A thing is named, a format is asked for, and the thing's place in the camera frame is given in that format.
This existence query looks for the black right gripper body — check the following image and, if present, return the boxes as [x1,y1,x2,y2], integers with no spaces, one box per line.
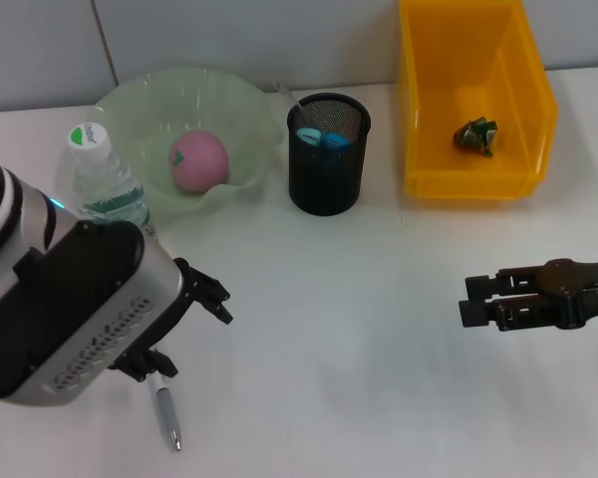
[534,257,598,332]

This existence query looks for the green plastic wrapper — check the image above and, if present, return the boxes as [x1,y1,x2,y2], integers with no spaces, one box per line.
[451,115,499,158]

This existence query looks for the pale green wavy fruit plate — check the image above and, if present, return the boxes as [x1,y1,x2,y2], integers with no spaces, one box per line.
[93,67,285,223]

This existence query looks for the black mesh pen holder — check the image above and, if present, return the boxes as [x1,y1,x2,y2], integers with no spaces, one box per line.
[286,93,373,216]

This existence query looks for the pink toy peach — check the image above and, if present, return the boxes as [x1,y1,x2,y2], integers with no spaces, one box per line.
[168,129,229,193]

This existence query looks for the silver ballpoint pen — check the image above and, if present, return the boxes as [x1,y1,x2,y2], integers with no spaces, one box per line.
[149,372,184,453]

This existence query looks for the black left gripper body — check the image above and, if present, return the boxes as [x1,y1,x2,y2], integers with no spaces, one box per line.
[146,287,194,351]

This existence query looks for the yellow plastic bin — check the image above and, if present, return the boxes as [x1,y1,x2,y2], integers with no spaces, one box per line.
[397,0,559,200]

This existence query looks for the blue safety scissors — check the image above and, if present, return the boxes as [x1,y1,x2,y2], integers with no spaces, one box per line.
[296,126,352,151]

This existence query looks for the clear plastic ruler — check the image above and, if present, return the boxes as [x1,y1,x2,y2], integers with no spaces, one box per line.
[272,81,325,131]

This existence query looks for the clear green-label water bottle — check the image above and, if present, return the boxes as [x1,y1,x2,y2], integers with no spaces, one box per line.
[59,121,159,241]

